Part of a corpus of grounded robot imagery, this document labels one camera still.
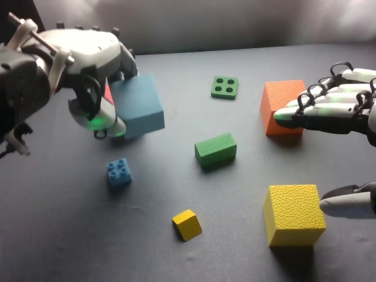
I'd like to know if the red foam cube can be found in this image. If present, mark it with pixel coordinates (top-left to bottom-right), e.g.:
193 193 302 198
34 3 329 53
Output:
103 83 116 106

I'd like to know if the green rectangular wooden block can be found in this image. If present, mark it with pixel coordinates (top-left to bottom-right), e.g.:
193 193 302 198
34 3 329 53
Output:
194 132 237 171

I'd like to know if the grey table cloth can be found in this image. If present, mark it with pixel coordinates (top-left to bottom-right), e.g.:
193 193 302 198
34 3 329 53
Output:
0 43 376 282

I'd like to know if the orange foam cube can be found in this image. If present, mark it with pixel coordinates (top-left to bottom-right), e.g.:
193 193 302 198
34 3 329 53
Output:
260 79 307 136

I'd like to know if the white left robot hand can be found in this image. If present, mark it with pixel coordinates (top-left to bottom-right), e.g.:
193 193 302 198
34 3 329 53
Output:
38 21 139 139

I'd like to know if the large yellow foam cube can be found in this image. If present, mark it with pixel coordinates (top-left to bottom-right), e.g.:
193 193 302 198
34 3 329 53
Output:
263 184 327 247

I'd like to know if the large blue foam cube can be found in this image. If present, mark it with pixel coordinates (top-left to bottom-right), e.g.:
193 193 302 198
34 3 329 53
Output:
110 73 166 140

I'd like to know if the green lego plate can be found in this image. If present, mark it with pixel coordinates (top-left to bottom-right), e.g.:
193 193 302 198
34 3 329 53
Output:
210 75 239 100

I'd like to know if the small yellow cube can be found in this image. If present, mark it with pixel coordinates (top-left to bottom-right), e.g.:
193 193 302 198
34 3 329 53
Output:
172 209 203 242

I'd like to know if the small blue studded brick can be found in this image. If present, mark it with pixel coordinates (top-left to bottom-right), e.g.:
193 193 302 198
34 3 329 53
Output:
106 157 133 187

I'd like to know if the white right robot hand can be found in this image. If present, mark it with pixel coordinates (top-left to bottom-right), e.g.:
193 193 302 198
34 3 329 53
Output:
273 61 376 218

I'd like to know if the white fabric sheet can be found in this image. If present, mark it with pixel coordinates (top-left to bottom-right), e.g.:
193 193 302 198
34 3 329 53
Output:
32 0 376 59

